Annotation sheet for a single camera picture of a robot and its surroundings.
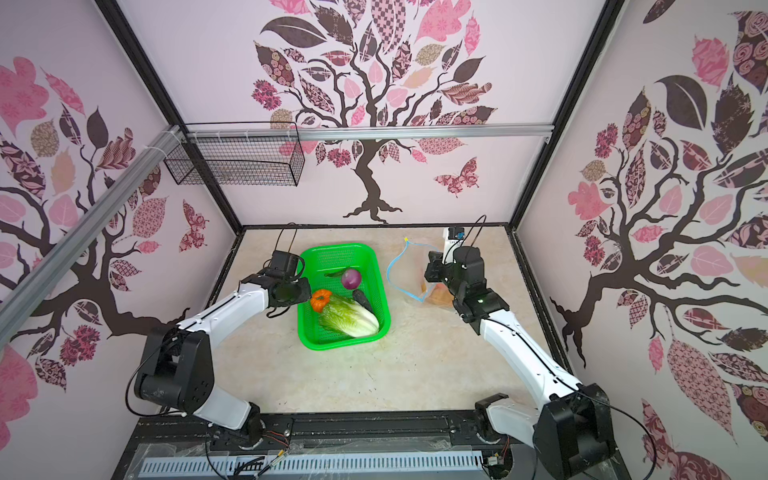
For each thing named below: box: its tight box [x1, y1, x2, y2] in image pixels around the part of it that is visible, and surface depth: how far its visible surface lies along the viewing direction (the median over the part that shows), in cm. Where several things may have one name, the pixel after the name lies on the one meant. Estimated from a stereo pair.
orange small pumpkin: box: [310, 289, 332, 313], surface depth 93 cm
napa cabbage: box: [318, 295, 380, 338], surface depth 86 cm
